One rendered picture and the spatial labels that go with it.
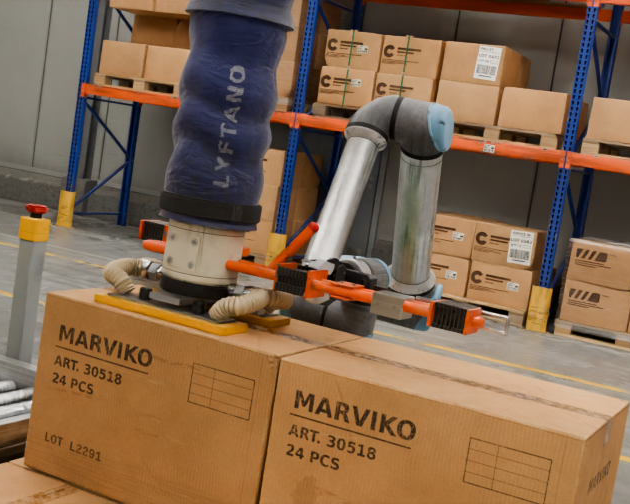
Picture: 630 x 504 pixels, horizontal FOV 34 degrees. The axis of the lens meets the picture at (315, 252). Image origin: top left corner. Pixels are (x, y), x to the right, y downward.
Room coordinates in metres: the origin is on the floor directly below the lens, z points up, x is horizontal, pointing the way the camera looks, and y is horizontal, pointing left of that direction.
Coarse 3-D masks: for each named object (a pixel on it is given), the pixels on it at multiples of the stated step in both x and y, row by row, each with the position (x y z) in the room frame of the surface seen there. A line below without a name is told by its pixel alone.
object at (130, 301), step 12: (144, 288) 2.21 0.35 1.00; (96, 300) 2.22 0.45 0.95; (108, 300) 2.20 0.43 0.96; (120, 300) 2.19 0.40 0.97; (132, 300) 2.19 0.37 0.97; (144, 300) 2.20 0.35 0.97; (156, 300) 2.23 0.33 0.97; (144, 312) 2.16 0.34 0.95; (156, 312) 2.15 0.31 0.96; (168, 312) 2.14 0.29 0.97; (180, 312) 2.14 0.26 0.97; (192, 312) 2.16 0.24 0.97; (204, 312) 2.16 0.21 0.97; (180, 324) 2.12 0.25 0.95; (192, 324) 2.11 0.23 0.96; (204, 324) 2.09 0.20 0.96; (216, 324) 2.09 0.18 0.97; (228, 324) 2.11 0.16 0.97; (240, 324) 2.14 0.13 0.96
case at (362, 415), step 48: (288, 384) 1.96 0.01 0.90; (336, 384) 1.92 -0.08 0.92; (384, 384) 1.88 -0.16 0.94; (432, 384) 1.94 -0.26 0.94; (480, 384) 2.00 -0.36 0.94; (528, 384) 2.08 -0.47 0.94; (288, 432) 1.95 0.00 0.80; (336, 432) 1.91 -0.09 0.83; (384, 432) 1.87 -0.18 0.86; (432, 432) 1.83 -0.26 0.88; (480, 432) 1.79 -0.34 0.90; (528, 432) 1.75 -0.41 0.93; (576, 432) 1.73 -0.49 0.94; (624, 432) 2.06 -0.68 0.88; (288, 480) 1.95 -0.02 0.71; (336, 480) 1.90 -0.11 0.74; (384, 480) 1.86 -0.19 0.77; (432, 480) 1.82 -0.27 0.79; (480, 480) 1.78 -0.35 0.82; (528, 480) 1.74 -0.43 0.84; (576, 480) 1.71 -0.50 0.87
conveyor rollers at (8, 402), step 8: (0, 384) 2.88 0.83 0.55; (8, 384) 2.91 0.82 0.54; (0, 392) 2.87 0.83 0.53; (8, 392) 2.80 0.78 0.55; (16, 392) 2.82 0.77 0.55; (24, 392) 2.84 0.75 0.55; (32, 392) 2.87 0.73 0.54; (0, 400) 2.75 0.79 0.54; (8, 400) 2.78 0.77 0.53; (16, 400) 2.80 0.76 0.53; (24, 400) 2.83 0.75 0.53; (0, 408) 2.65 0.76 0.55; (8, 408) 2.67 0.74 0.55; (16, 408) 2.69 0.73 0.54; (24, 408) 2.71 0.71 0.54; (0, 416) 2.63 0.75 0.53; (8, 416) 2.65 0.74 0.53
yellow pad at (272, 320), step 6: (210, 306) 2.31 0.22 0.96; (234, 318) 2.28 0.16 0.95; (240, 318) 2.27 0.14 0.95; (246, 318) 2.27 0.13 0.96; (252, 318) 2.26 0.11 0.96; (258, 318) 2.26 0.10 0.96; (264, 318) 2.26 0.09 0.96; (270, 318) 2.27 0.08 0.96; (276, 318) 2.28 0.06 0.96; (282, 318) 2.30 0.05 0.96; (288, 318) 2.32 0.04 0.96; (258, 324) 2.25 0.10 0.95; (264, 324) 2.25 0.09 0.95; (270, 324) 2.24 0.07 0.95; (276, 324) 2.27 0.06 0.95; (282, 324) 2.29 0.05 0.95; (288, 324) 2.32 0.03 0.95
